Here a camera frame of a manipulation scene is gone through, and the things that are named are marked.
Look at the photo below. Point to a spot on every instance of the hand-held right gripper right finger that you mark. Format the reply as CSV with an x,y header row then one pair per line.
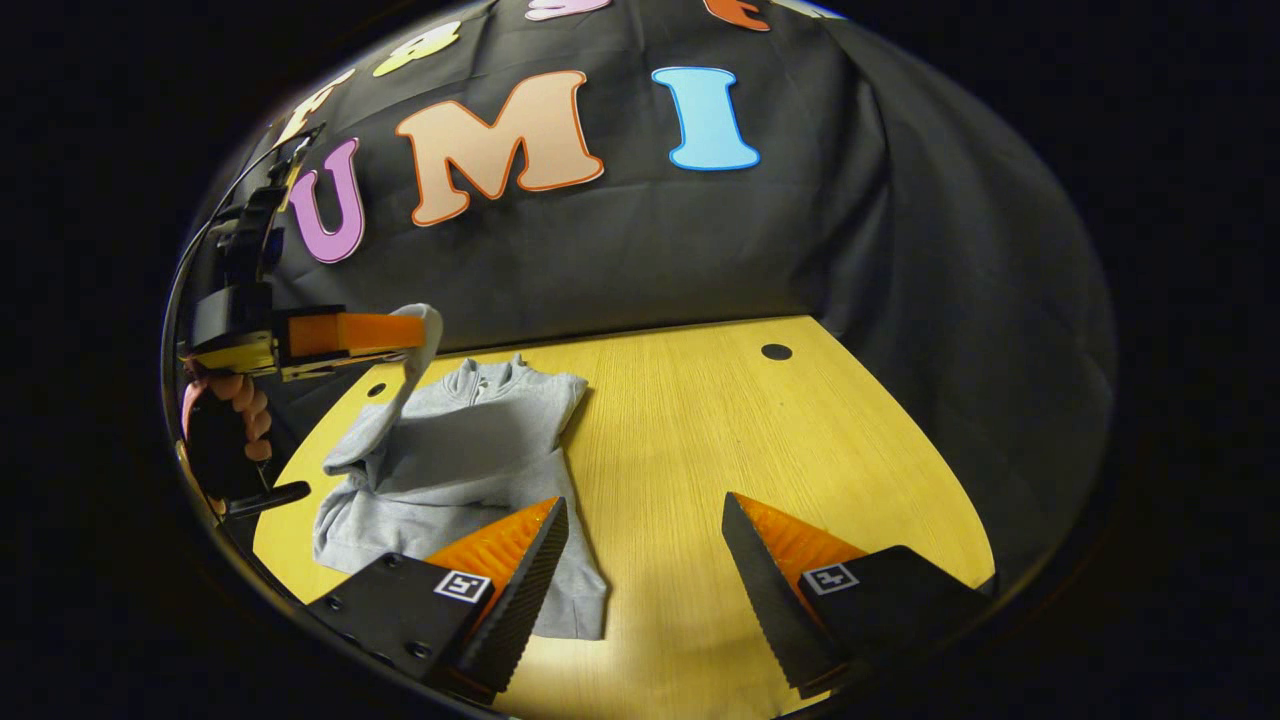
x,y
770,600

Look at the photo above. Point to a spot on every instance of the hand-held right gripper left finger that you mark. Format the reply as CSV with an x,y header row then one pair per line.
x,y
520,600

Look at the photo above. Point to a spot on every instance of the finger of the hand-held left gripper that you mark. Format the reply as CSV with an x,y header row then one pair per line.
x,y
350,332

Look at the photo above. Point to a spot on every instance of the grey zip-neck sweatshirt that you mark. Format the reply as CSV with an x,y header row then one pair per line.
x,y
470,450

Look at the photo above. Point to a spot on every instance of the black backdrop cloth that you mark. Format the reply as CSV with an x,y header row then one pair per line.
x,y
700,230

